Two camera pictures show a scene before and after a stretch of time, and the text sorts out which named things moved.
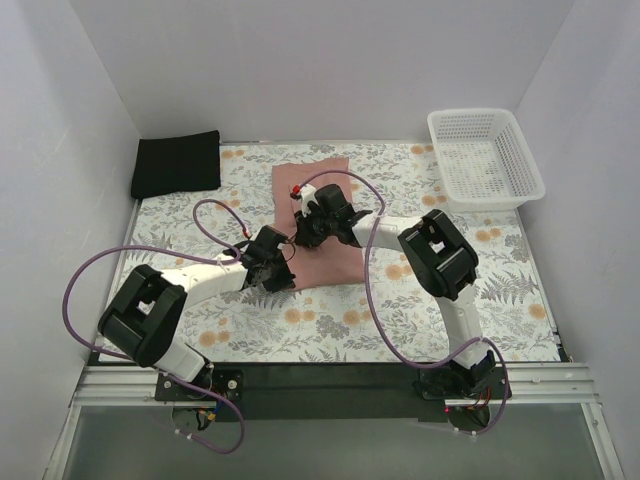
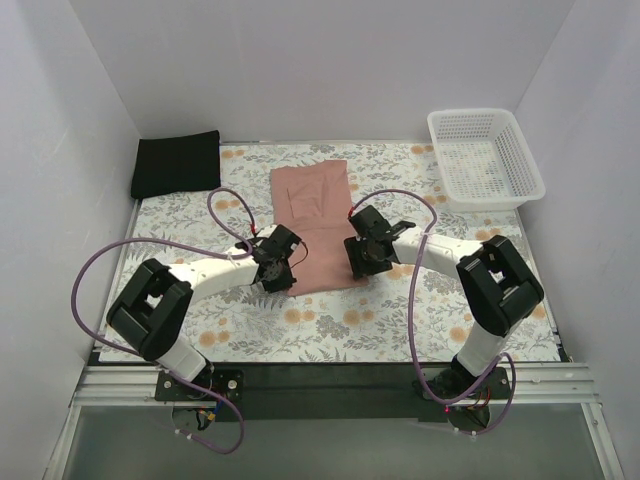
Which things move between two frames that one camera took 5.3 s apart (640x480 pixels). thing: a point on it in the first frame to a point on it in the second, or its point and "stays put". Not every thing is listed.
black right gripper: [310, 232] to [358, 257]
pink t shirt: [332, 262] stays put
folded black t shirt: [176, 164] stays put
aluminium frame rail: [530, 386] stays put
